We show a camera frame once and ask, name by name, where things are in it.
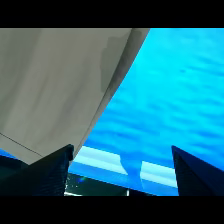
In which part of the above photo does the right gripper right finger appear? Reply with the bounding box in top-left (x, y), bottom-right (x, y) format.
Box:
top-left (171, 145), bottom-right (224, 197)

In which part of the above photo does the grey garment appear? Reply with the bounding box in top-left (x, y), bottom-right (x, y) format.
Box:
top-left (0, 27), bottom-right (151, 166)

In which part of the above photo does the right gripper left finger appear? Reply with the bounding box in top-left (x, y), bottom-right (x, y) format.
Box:
top-left (0, 143), bottom-right (75, 197)

